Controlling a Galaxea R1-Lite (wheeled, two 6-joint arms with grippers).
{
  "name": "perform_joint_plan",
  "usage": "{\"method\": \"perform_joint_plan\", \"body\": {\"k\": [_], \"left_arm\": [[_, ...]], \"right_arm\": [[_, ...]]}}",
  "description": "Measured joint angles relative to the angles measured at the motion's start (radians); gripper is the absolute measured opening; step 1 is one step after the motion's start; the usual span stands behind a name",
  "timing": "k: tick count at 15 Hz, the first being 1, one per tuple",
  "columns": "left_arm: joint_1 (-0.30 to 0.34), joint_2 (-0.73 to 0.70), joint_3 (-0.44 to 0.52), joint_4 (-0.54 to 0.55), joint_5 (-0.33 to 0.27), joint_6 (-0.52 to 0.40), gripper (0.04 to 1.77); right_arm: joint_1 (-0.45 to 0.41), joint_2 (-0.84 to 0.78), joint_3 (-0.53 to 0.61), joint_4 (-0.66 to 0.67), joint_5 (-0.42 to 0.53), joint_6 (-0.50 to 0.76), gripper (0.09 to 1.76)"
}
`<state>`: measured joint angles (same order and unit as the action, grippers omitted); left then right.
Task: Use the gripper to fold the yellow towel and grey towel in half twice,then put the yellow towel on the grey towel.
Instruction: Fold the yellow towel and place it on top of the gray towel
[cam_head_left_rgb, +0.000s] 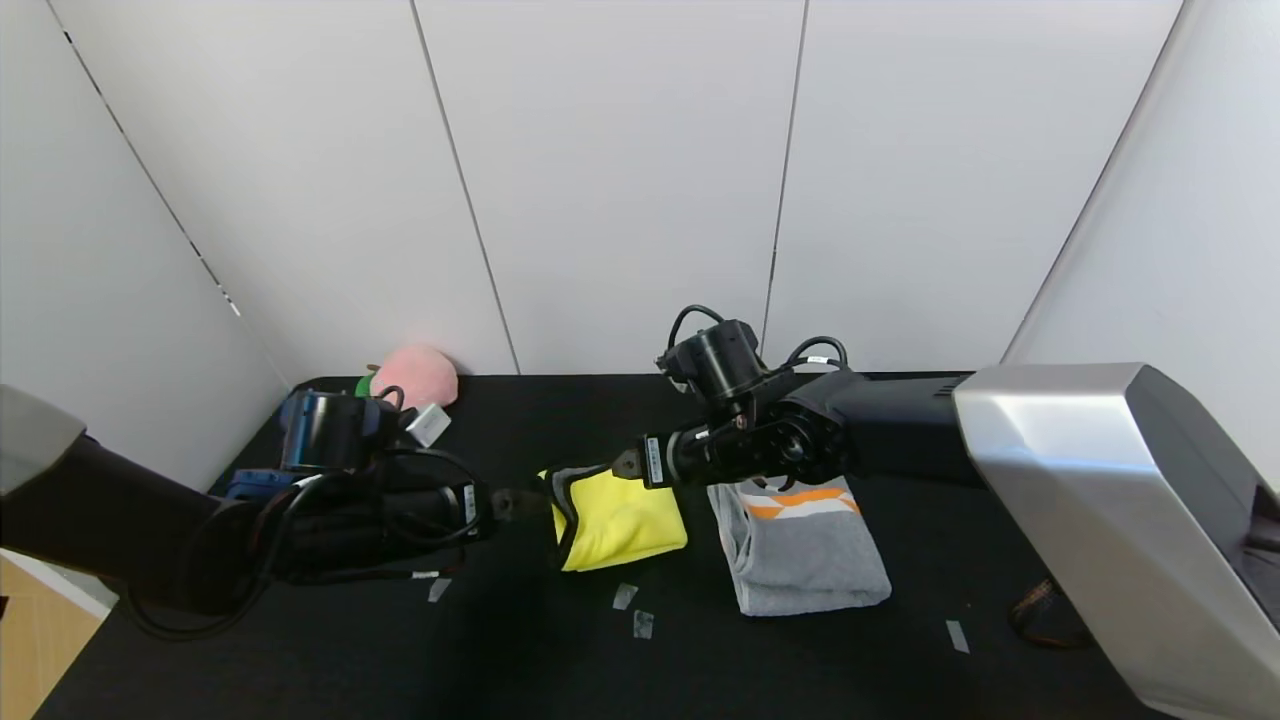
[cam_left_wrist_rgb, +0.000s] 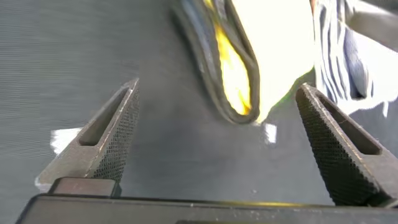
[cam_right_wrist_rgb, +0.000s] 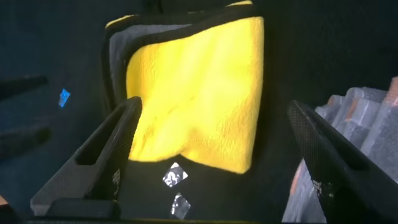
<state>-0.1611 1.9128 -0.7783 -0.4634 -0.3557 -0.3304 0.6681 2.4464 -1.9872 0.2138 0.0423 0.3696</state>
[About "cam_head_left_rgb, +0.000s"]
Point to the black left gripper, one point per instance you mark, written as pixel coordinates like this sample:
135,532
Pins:
471,505

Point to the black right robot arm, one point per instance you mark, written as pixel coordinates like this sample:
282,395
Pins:
1050,480

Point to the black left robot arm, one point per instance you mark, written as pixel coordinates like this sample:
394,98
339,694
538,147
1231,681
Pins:
120,520

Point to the grey towel with orange marks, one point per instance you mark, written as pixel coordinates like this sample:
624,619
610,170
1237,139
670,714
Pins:
810,560

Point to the pink plush peach toy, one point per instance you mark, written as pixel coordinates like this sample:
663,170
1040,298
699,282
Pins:
425,372

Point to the white baseboard strip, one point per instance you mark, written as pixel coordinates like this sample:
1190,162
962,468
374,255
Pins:
60,590

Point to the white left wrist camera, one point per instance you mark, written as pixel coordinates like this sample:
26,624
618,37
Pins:
428,425

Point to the grey tape marker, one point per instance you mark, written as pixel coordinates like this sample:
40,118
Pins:
440,589
958,636
643,624
624,596

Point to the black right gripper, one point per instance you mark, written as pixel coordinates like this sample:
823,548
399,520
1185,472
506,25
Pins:
654,461

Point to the yellow microfibre towel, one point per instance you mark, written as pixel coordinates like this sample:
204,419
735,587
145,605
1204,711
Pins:
620,520

